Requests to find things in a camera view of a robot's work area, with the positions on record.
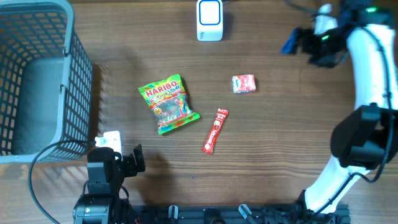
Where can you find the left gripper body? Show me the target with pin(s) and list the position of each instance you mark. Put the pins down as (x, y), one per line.
(128, 166)

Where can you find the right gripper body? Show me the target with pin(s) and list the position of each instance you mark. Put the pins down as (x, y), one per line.
(328, 46)

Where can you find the red white candy packet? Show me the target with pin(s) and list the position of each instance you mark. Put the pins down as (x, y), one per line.
(243, 83)

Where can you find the green Haribo candy bag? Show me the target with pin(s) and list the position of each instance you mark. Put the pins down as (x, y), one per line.
(167, 99)

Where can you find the red stick sachet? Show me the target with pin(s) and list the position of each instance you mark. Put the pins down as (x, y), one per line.
(215, 130)

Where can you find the grey plastic shopping basket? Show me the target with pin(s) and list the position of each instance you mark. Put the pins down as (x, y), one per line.
(46, 83)

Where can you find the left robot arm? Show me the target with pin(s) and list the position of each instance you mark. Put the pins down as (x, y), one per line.
(104, 198)

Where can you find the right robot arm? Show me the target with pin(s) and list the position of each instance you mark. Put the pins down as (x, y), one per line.
(366, 140)

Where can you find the white barcode scanner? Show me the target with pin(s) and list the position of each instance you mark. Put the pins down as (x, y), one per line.
(209, 15)

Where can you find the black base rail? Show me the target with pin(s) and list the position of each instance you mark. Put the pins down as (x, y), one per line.
(266, 214)

